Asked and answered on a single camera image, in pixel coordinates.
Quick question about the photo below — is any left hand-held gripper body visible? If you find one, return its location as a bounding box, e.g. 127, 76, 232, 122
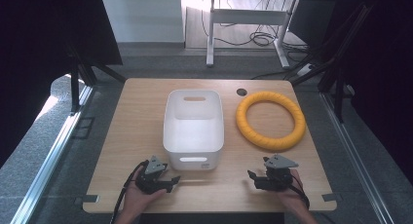
134, 155, 173, 196

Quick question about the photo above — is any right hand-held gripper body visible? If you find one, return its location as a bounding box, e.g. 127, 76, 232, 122
254, 153, 300, 192

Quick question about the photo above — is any person's right hand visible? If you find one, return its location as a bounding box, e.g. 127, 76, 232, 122
276, 168, 309, 215

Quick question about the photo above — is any person's left hand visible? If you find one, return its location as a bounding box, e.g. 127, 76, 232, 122
122, 170, 169, 218

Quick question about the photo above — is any white plastic storage bin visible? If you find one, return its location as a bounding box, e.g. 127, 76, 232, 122
162, 89, 225, 171

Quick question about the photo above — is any black metal stand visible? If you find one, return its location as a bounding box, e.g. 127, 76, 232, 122
66, 45, 127, 116
284, 2, 374, 124

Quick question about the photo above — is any white power strip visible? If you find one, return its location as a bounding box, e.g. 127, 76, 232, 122
295, 62, 317, 78

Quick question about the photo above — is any black curtain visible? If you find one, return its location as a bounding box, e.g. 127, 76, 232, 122
0, 0, 124, 168
334, 0, 413, 186

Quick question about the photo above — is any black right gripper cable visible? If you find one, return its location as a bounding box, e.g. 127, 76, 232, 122
289, 173, 311, 210

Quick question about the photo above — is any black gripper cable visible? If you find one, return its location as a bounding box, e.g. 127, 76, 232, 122
109, 160, 150, 224
289, 173, 311, 210

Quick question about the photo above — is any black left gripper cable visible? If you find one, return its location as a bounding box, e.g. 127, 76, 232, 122
109, 160, 150, 224

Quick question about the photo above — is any yellow foam ring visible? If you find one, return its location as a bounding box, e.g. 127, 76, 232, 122
235, 91, 307, 152

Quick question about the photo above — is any aluminium floor rail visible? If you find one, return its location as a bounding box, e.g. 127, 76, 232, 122
9, 85, 95, 224
319, 91, 396, 224

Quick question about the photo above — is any black floor cable bundle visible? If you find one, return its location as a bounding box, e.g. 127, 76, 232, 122
200, 0, 311, 55

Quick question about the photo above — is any white metal desk frame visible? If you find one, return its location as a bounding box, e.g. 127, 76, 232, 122
206, 0, 292, 70

